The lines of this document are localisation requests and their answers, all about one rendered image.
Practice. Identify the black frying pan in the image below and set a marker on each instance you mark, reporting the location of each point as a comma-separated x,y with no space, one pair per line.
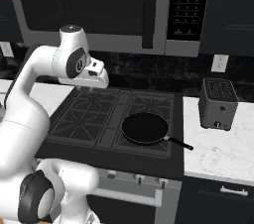
144,128

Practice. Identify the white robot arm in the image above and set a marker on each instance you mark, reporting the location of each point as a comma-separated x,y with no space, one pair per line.
23,125

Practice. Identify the black gas hob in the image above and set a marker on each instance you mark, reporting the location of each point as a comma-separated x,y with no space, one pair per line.
92,119

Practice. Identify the silver microwave oven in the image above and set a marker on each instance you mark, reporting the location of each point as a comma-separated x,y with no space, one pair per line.
99,3

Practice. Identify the dark drawer front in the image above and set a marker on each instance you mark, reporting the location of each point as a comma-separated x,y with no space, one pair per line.
211,208

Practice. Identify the dark wall cupboard door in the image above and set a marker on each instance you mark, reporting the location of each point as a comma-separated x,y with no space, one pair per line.
228,10
8,6

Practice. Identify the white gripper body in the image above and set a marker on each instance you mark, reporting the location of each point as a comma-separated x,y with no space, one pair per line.
96,82

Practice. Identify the grey toaster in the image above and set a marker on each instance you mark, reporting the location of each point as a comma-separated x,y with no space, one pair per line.
218,105

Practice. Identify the silver stove knob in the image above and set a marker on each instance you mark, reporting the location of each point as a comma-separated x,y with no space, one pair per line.
111,174
139,179
162,182

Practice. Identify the white wall socket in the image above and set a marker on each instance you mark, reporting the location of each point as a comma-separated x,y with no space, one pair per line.
6,49
220,63

